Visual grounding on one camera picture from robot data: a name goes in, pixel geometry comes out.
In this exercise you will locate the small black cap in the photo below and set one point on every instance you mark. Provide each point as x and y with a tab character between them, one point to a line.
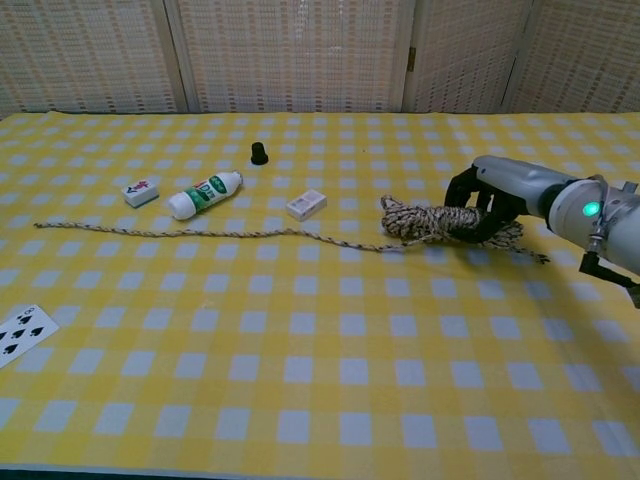
259	153

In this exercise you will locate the eight of spades card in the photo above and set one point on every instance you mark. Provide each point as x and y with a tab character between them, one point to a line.
22	332

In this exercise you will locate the white bottle green label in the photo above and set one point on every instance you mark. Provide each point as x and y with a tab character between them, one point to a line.
200	197

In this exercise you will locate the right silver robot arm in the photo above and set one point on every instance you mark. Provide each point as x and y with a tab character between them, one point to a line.
570	205

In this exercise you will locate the white green mahjong tile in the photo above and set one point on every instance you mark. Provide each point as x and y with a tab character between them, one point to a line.
140	193

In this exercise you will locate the woven beige folding screen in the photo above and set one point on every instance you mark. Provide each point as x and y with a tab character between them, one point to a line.
300	55

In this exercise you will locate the small white cardboard box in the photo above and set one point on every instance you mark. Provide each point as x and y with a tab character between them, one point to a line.
306	205

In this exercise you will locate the brass screen hinge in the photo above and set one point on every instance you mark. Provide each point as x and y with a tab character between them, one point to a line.
412	59

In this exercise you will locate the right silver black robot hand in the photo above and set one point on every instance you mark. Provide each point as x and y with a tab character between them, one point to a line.
515	182

